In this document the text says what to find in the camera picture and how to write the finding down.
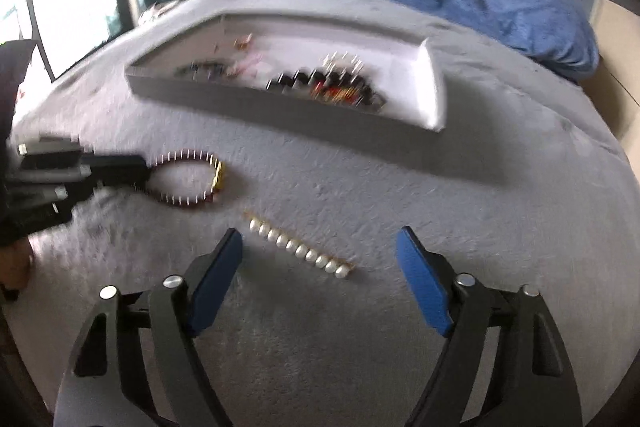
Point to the grey cardboard tray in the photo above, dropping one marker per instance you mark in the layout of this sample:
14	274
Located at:
263	66

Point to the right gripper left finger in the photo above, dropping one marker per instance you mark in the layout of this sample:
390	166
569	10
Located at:
106	384

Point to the left hand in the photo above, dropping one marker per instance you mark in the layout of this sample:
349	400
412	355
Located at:
16	264

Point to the white wardrobe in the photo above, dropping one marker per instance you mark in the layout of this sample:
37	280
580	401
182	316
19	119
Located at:
614	90

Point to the grey bed cover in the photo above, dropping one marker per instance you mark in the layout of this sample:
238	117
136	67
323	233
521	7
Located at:
525	185

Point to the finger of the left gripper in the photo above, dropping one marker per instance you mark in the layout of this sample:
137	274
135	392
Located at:
116	170

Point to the red gold charm ornament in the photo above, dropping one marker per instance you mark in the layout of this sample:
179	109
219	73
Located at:
328	92

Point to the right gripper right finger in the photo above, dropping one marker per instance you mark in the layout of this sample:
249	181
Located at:
532	382

